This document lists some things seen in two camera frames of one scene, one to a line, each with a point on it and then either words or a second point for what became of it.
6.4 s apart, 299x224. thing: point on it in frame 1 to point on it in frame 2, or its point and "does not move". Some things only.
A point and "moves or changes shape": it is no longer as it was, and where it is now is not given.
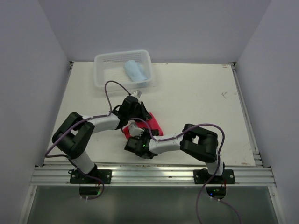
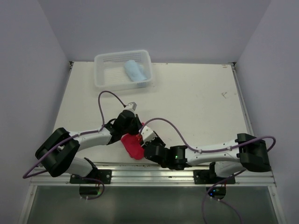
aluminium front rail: (248, 174) does not move
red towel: (151, 122) moves or changes shape
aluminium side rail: (258, 162) does not move
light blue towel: (135, 70) does not move
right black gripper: (146, 132) to (158, 139)
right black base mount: (201, 176) does not move
